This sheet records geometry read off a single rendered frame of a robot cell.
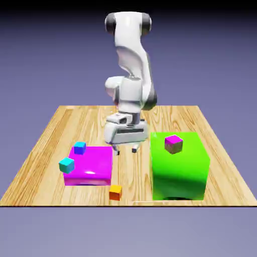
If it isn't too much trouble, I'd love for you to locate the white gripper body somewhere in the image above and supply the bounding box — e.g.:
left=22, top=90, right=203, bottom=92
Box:
left=103, top=119, right=150, bottom=146

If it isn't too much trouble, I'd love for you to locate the small blue cube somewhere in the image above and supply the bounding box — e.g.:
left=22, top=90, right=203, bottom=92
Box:
left=73, top=141, right=87, bottom=156

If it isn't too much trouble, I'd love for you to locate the small magenta cube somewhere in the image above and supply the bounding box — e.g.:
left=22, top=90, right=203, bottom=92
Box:
left=164, top=135, right=184, bottom=155

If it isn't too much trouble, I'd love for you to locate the small orange cube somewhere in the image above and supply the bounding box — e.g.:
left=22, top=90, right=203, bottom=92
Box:
left=108, top=185, right=122, bottom=201

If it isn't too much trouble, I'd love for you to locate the small cyan cube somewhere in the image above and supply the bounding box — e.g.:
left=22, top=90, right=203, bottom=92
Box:
left=58, top=157, right=75, bottom=174

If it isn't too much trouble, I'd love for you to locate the large magenta box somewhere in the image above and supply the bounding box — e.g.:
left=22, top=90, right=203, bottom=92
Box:
left=63, top=146, right=113, bottom=186

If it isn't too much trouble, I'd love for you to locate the large green box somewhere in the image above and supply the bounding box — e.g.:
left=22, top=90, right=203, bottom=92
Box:
left=150, top=132, right=211, bottom=201

